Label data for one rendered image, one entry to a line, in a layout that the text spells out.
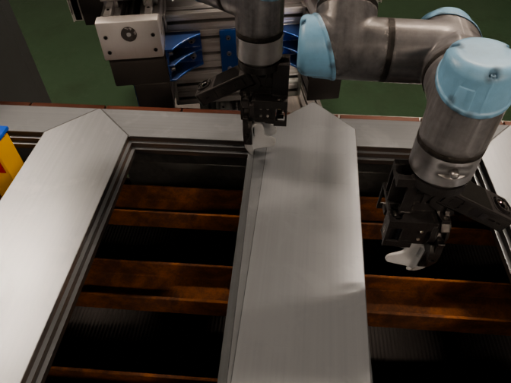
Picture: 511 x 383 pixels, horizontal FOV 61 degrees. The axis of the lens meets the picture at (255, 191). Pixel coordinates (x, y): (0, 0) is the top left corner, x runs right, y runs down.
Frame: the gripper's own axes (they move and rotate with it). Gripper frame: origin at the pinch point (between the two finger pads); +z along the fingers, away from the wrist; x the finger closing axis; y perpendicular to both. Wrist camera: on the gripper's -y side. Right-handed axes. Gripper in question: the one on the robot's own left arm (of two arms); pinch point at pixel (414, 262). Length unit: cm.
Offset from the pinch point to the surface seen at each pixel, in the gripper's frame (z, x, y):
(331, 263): 0.8, 0.5, 12.6
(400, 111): 86, -158, -41
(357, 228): 0.8, -6.8, 8.0
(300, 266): 0.7, 1.4, 17.5
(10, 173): 5, -20, 77
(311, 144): 0.7, -28.0, 15.6
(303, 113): 0.7, -38.0, 17.2
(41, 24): 85, -245, 198
